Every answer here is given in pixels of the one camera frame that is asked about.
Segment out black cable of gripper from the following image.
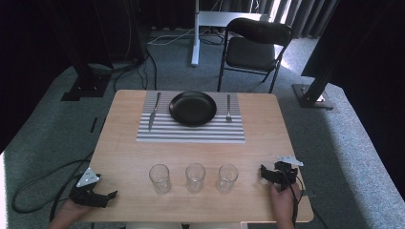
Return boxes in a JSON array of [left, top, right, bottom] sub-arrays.
[[11, 151, 96, 223], [281, 170, 306, 224]]

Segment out grey curtain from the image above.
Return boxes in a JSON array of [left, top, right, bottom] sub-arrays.
[[219, 0, 340, 40]]

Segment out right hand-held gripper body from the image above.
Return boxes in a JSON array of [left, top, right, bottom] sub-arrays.
[[268, 155, 305, 193]]

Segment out black folding chair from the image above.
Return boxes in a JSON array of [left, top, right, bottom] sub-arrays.
[[217, 17, 293, 94]]

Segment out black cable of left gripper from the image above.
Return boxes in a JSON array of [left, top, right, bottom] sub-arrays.
[[11, 151, 96, 223]]

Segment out clear drinking glass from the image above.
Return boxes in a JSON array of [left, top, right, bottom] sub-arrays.
[[148, 163, 173, 196], [184, 162, 206, 194], [216, 163, 240, 195]]

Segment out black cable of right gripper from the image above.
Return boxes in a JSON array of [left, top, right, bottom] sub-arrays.
[[281, 170, 306, 224]]

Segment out black round plate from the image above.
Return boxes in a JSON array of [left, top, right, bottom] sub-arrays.
[[168, 90, 218, 128]]

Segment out grey striped placemat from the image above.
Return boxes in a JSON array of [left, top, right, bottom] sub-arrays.
[[136, 91, 246, 144]]

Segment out silver fork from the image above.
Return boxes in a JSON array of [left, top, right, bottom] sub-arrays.
[[225, 94, 233, 123]]

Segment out black metal stand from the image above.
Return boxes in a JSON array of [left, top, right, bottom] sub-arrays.
[[47, 0, 112, 102], [291, 18, 371, 111]]

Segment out white floor cable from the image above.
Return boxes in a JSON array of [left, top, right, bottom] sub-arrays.
[[146, 28, 196, 46]]

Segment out person's left hand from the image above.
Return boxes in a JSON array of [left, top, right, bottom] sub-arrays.
[[58, 198, 96, 221]]

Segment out black floor cables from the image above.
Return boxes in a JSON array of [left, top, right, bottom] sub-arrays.
[[112, 47, 159, 94]]

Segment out person's right hand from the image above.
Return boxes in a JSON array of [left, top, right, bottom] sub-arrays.
[[269, 182, 302, 221]]

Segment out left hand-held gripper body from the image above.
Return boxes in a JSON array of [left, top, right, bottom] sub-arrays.
[[69, 167, 110, 209]]

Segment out silver table knife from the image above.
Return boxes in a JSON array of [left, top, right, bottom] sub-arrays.
[[147, 92, 162, 132]]

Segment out white desk with leg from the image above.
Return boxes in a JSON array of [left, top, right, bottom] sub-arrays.
[[190, 0, 272, 67]]

